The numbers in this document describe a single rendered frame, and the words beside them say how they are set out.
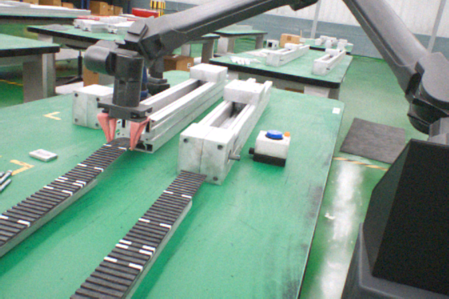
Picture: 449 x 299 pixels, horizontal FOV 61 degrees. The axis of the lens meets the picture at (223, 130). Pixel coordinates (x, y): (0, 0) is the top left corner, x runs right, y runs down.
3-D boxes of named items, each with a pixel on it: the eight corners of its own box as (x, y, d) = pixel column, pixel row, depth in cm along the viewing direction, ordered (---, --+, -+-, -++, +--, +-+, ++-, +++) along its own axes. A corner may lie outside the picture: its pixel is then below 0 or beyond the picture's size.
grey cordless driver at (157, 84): (160, 99, 143) (164, 39, 136) (121, 87, 152) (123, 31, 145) (172, 96, 149) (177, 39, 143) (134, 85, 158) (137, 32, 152)
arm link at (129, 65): (133, 53, 75) (150, 53, 81) (106, 47, 78) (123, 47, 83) (130, 87, 77) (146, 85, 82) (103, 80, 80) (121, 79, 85)
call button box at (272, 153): (284, 167, 93) (288, 143, 91) (246, 159, 95) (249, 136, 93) (286, 157, 101) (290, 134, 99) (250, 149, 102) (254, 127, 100)
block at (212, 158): (232, 187, 79) (238, 145, 76) (176, 175, 81) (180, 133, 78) (240, 171, 87) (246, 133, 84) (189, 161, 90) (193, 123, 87)
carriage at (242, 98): (256, 114, 116) (259, 93, 114) (221, 108, 118) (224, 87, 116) (262, 103, 131) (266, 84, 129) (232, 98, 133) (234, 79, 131)
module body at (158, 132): (153, 153, 91) (156, 119, 89) (115, 145, 93) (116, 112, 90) (226, 93, 166) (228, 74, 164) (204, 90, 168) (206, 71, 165)
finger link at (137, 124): (118, 141, 88) (121, 101, 86) (147, 147, 87) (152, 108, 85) (104, 149, 82) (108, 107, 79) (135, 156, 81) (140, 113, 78)
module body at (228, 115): (230, 169, 88) (235, 135, 85) (189, 161, 90) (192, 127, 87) (269, 101, 163) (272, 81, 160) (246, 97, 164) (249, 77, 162)
